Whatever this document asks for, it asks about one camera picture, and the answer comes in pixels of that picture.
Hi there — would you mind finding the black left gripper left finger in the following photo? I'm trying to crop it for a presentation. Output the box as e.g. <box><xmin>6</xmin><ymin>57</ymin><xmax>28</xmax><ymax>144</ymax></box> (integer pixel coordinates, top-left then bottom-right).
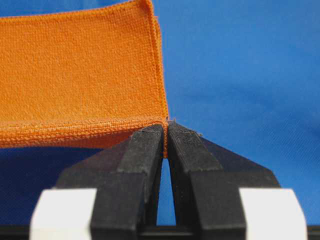
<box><xmin>55</xmin><ymin>124</ymin><xmax>164</xmax><ymax>234</ymax></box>

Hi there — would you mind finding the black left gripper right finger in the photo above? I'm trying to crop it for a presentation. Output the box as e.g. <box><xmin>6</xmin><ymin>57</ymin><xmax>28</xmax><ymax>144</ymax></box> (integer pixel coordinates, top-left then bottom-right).
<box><xmin>168</xmin><ymin>122</ymin><xmax>280</xmax><ymax>234</ymax></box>

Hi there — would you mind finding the orange towel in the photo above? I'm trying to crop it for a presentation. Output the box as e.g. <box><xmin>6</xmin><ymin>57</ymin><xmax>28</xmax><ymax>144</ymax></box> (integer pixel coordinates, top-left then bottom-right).
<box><xmin>0</xmin><ymin>0</ymin><xmax>168</xmax><ymax>148</ymax></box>

